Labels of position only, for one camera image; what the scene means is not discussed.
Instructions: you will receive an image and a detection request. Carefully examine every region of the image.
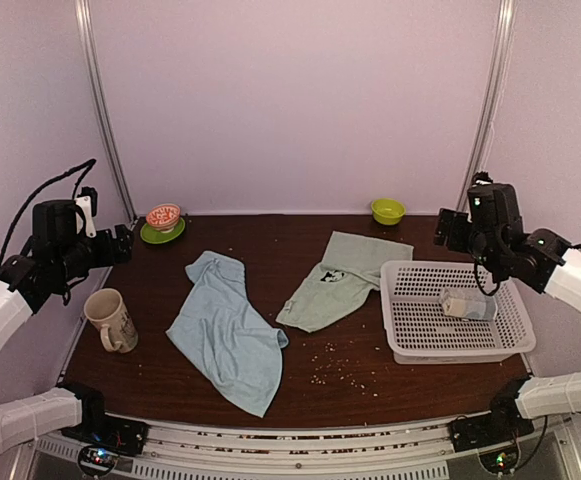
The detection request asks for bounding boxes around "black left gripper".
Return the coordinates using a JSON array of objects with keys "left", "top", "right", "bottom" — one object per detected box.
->
[{"left": 53, "top": 223, "right": 133, "bottom": 282}]

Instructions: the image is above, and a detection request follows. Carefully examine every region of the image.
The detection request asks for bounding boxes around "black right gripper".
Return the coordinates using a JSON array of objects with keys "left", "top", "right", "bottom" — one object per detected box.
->
[{"left": 434, "top": 207, "right": 502, "bottom": 274}]

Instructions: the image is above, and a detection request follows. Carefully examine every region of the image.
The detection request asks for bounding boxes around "white perforated plastic basket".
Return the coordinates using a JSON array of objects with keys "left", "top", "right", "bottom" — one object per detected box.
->
[{"left": 380, "top": 260, "right": 536, "bottom": 364}]

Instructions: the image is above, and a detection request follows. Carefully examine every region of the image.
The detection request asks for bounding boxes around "mint green panda towel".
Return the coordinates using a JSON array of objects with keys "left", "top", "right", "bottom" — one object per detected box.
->
[{"left": 276, "top": 231, "right": 414, "bottom": 333}]

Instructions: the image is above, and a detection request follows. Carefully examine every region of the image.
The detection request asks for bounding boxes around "light blue towel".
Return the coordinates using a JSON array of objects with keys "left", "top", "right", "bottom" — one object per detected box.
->
[{"left": 166, "top": 251, "right": 289, "bottom": 418}]

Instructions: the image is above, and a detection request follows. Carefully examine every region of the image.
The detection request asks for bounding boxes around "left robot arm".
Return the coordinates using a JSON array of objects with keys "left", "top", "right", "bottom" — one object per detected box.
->
[{"left": 0, "top": 195, "right": 134, "bottom": 455}]

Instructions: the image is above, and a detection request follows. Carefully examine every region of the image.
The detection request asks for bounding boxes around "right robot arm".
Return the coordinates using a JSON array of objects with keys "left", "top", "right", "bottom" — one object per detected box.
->
[{"left": 434, "top": 172, "right": 581, "bottom": 442}]

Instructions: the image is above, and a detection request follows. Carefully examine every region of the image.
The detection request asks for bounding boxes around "green saucer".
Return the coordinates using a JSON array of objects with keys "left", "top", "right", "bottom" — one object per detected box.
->
[{"left": 140, "top": 218, "right": 186, "bottom": 245}]

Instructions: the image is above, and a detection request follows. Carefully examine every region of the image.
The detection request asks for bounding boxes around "beige printed mug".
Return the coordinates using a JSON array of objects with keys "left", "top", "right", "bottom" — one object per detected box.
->
[{"left": 83, "top": 288, "right": 139, "bottom": 354}]

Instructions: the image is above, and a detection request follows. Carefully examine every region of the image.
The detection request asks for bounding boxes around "lime green bowl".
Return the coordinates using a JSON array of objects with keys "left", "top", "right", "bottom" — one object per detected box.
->
[{"left": 371, "top": 198, "right": 406, "bottom": 226}]

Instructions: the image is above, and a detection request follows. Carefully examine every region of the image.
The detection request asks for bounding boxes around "red patterned small bowl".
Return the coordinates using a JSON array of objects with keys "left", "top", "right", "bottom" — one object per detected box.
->
[{"left": 146, "top": 203, "right": 181, "bottom": 232}]

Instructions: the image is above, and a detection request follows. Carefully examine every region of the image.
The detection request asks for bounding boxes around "rolled towel in basket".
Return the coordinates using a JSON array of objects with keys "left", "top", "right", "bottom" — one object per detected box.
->
[{"left": 439, "top": 288, "right": 498, "bottom": 321}]

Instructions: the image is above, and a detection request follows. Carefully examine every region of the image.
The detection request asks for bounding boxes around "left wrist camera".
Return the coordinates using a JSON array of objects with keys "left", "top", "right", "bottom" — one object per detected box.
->
[{"left": 74, "top": 187, "right": 98, "bottom": 239}]

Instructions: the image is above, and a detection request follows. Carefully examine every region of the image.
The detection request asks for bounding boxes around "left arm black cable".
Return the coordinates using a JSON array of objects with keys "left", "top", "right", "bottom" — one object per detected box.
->
[{"left": 0, "top": 158, "right": 97, "bottom": 306}]

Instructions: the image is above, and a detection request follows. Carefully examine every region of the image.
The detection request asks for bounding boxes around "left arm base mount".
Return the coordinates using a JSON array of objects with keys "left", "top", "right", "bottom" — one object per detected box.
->
[{"left": 58, "top": 382, "right": 149, "bottom": 457}]

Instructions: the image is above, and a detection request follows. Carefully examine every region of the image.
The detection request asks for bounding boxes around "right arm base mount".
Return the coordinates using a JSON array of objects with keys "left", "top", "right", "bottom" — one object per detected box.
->
[{"left": 448, "top": 396, "right": 534, "bottom": 477}]

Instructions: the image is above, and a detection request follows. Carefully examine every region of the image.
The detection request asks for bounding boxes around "front aluminium rail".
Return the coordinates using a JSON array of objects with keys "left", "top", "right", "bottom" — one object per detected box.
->
[{"left": 19, "top": 392, "right": 581, "bottom": 480}]

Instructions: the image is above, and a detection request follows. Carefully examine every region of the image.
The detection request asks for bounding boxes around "right aluminium corner post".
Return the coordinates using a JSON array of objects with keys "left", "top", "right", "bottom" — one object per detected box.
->
[{"left": 457, "top": 0, "right": 517, "bottom": 211}]

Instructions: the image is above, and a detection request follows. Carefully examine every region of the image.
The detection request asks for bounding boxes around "aluminium corner post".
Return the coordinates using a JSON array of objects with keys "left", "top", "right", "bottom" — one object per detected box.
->
[
  {"left": 457, "top": 0, "right": 517, "bottom": 211},
  {"left": 74, "top": 0, "right": 138, "bottom": 223}
]

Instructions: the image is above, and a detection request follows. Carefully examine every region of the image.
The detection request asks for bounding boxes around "left aluminium corner post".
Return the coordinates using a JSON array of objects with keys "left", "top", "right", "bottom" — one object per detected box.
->
[{"left": 74, "top": 0, "right": 138, "bottom": 223}]

